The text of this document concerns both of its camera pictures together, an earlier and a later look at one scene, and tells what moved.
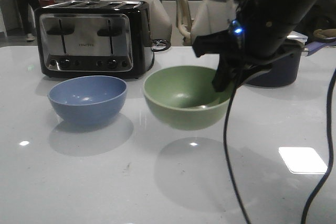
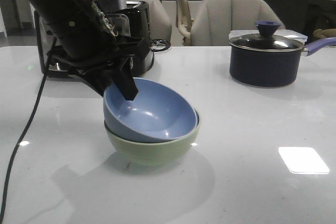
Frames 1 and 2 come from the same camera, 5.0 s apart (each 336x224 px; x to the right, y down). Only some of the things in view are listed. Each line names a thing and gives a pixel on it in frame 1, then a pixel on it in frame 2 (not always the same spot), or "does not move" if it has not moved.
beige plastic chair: (184, 21) does not move
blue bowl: (88, 99) → (158, 113)
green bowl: (185, 97) → (153, 152)
